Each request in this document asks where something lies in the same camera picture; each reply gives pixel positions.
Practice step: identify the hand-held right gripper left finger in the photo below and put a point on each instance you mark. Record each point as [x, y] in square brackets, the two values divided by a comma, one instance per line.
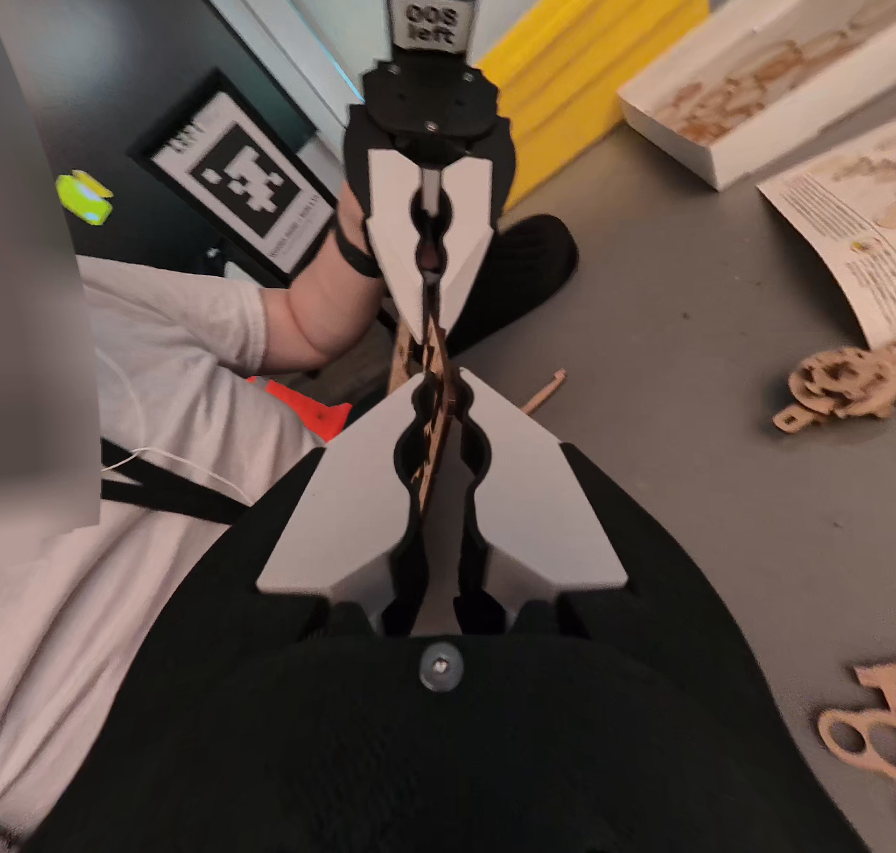
[336, 517]

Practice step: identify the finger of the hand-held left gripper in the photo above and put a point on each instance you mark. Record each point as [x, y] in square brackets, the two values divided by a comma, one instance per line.
[469, 237]
[392, 237]

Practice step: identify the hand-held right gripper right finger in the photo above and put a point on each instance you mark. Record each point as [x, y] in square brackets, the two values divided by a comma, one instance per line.
[546, 517]

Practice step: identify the wooden sheet of model parts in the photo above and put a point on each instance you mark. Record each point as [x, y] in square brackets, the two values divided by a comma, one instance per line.
[402, 363]

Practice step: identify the person's left forearm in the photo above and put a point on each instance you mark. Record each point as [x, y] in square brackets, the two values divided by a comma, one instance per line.
[322, 314]

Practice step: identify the person's left hand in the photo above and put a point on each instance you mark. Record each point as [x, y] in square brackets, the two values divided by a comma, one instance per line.
[350, 212]

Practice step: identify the black wristband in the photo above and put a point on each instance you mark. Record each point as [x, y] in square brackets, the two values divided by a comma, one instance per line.
[353, 258]

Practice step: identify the orange plastic object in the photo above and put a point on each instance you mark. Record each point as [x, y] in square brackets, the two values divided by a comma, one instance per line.
[308, 408]

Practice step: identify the black framed marker board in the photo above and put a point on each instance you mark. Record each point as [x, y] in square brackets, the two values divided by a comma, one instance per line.
[238, 174]

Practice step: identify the stack of yellow bins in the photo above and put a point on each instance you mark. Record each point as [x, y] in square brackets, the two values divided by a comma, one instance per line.
[595, 41]

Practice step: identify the white framed window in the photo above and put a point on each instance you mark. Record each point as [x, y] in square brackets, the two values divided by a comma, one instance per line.
[259, 13]

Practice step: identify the white cardboard box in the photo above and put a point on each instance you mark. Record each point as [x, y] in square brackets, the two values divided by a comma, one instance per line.
[735, 132]

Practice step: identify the neon green object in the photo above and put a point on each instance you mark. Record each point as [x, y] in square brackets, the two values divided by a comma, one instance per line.
[84, 198]

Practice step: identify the small round wooden assembly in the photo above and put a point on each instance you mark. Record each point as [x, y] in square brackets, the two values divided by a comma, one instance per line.
[840, 384]

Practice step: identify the group of wooden rings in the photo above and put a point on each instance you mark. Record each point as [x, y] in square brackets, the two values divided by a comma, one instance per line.
[770, 76]

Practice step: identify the open instruction booklet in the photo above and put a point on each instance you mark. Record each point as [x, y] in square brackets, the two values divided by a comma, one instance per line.
[840, 237]

